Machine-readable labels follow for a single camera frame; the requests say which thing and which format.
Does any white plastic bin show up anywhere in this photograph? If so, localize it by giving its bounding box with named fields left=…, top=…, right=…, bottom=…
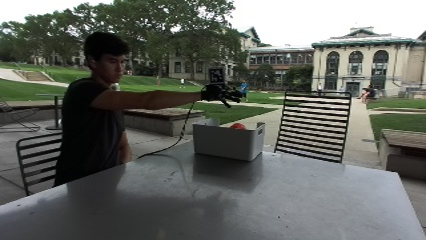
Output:
left=192, top=118, right=266, bottom=162

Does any beige arched-window building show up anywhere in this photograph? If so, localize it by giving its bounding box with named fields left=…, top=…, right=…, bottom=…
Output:
left=310, top=26, right=426, bottom=98

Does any round outdoor pedestal table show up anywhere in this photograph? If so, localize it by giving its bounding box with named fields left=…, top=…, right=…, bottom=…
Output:
left=36, top=93, right=67, bottom=131

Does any black metal lounge chair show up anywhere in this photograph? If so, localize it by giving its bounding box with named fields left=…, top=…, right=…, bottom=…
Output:
left=0, top=97, right=43, bottom=133

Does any black slatted metal chair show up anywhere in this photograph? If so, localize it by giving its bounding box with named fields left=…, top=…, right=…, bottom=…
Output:
left=15, top=131, right=64, bottom=197
left=273, top=90, right=353, bottom=164

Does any brick building with glass facade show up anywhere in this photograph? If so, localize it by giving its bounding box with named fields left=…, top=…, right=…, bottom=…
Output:
left=246, top=45, right=316, bottom=90

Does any black glove cable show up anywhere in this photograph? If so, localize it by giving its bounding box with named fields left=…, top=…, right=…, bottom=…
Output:
left=136, top=101, right=197, bottom=160

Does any the person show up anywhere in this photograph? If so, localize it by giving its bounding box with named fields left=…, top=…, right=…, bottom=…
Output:
left=52, top=31, right=244, bottom=188

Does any stone bench with wooden top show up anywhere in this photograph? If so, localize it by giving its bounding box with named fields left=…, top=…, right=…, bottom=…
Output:
left=377, top=128, right=426, bottom=182
left=121, top=107, right=206, bottom=138

